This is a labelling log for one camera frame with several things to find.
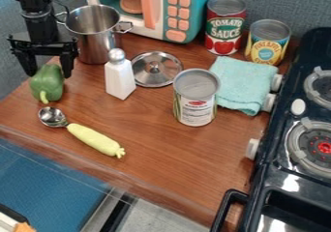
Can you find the white-label can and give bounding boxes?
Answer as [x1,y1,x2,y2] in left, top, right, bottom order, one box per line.
[171,68,223,128]

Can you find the green toy bell pepper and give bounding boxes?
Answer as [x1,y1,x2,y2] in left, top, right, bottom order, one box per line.
[28,63,67,105]

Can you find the light blue cloth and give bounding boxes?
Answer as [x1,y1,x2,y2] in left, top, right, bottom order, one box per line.
[208,55,281,117]

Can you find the silver pot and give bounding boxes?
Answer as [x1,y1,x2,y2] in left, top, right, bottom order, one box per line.
[54,4,135,66]

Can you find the red tomato sauce can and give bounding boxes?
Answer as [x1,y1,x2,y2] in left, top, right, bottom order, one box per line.
[204,0,249,56]

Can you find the yellow pineapple can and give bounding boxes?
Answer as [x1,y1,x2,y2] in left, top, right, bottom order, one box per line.
[243,18,294,67]

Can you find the toy microwave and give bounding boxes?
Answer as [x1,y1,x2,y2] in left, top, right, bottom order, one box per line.
[82,0,218,44]

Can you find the yellow-handled silver scoop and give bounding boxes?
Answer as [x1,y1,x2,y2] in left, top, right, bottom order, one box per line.
[36,105,127,160]

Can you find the silver pot lid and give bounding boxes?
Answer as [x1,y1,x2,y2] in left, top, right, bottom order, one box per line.
[130,50,186,89]

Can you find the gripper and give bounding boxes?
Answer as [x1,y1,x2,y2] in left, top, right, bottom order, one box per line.
[6,31,80,79]

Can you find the white salt shaker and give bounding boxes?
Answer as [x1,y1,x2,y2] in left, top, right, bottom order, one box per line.
[103,47,138,102]

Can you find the toy stove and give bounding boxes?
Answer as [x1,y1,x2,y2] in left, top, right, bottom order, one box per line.
[209,26,331,232]

